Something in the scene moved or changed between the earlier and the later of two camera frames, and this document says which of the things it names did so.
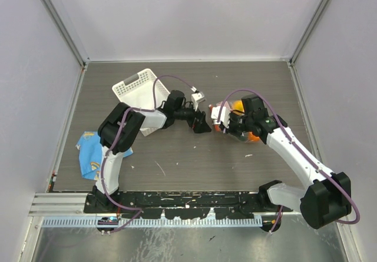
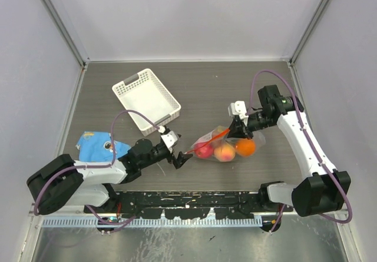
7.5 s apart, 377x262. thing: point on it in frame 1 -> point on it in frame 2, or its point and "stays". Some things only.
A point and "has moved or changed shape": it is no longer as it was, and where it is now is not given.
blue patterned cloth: (91, 151) stays
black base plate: (179, 205) stays
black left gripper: (201, 126) -> (178, 161)
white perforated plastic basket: (142, 90) stays
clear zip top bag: (234, 105) has moved or changed shape
